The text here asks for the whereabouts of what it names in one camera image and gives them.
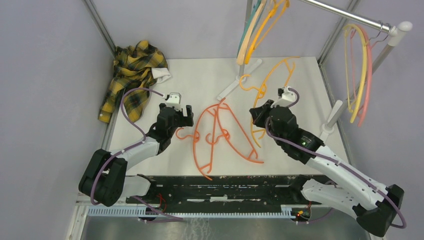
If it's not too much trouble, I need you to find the amber hanger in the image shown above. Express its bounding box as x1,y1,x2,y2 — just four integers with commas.
237,56,300,148
244,0,290,65

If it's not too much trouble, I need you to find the pink hanger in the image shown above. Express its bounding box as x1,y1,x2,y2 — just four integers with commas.
347,25,373,127

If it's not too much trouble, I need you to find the beige hanger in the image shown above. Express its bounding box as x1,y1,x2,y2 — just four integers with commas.
236,0,267,66

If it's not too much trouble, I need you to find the yellow hanger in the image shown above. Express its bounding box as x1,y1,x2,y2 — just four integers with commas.
343,23,369,124

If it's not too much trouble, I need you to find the teal hanger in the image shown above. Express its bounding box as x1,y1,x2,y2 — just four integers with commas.
237,0,262,57

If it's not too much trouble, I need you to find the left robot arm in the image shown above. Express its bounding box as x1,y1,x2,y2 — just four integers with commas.
78,103,194,207

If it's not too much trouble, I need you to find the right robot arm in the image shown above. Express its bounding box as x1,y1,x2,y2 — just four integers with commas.
249,100,407,237

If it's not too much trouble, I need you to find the yellow plaid shirt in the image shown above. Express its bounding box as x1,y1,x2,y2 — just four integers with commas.
97,40,168,123

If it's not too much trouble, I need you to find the white clothes rack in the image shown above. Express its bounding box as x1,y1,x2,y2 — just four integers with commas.
216,0,413,139

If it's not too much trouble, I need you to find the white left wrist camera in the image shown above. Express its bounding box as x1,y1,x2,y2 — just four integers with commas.
165,92,182,108

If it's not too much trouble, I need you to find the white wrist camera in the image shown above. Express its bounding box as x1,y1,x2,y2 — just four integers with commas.
275,87,300,108
165,92,182,108

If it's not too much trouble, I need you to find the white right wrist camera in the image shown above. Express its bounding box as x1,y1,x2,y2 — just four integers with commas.
275,87,300,108

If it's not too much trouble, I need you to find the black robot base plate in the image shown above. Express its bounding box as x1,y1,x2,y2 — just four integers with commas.
141,175,309,214

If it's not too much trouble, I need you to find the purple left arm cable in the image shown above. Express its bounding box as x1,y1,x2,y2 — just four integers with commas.
90,87,166,206

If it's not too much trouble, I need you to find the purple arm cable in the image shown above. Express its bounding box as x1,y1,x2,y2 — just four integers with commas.
264,86,408,230
90,87,166,206

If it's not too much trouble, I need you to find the white cable duct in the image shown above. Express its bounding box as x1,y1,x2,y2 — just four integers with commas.
87,205,296,220

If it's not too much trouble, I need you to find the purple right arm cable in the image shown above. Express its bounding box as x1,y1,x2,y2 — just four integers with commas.
264,86,408,230

